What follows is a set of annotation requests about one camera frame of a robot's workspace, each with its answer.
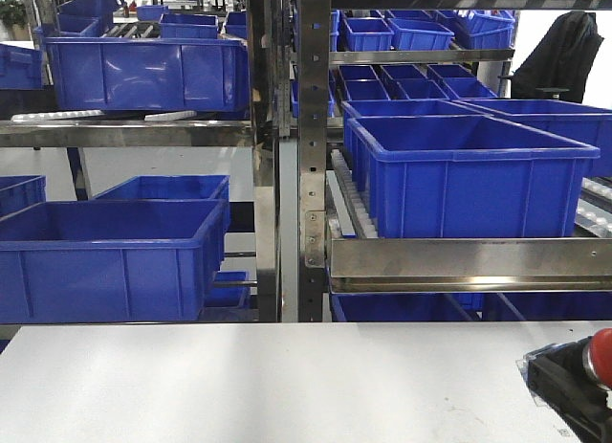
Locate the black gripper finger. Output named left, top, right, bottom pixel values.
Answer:
left=524, top=340, right=611, bottom=442

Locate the red mushroom push button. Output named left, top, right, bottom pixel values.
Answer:
left=582, top=327, right=612, bottom=390

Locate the large blue bin front right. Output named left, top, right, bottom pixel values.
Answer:
left=347, top=115, right=600, bottom=238

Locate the large blue bin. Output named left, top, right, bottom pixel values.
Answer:
left=1, top=200, right=229, bottom=324
left=347, top=115, right=600, bottom=238
left=46, top=37, right=250, bottom=113

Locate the blue bin right rear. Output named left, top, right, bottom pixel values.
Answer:
left=453, top=98, right=612, bottom=178

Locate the black jacket on chair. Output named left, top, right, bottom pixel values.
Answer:
left=511, top=11, right=603, bottom=103

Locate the small blue bin top right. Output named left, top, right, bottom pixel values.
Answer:
left=387, top=18, right=454, bottom=51

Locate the small blue bin top shelf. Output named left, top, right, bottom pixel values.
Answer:
left=341, top=17, right=394, bottom=52

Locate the blue bin behind lower left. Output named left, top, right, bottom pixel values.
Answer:
left=82, top=175, right=230, bottom=239

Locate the large blue bin lower left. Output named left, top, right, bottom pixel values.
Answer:
left=1, top=200, right=229, bottom=324

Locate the stainless steel shelving rack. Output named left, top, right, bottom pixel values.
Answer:
left=1, top=0, right=611, bottom=322

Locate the large blue bin upper left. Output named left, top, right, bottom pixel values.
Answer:
left=46, top=37, right=250, bottom=113

